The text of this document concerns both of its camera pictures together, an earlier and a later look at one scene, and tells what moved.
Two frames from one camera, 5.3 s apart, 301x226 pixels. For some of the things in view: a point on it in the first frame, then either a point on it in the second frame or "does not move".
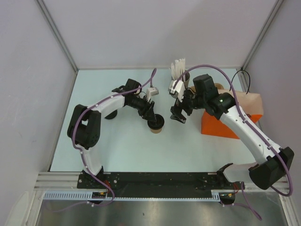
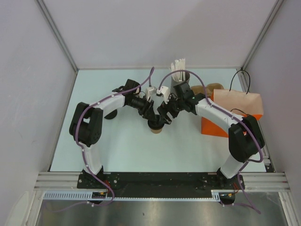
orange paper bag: (251, 103) does not move
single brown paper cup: (156, 131) does not move
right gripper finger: (182, 119) -> (168, 118)
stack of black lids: (112, 115) does not move
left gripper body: (142, 105) does not move
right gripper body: (188, 104) -> (173, 107)
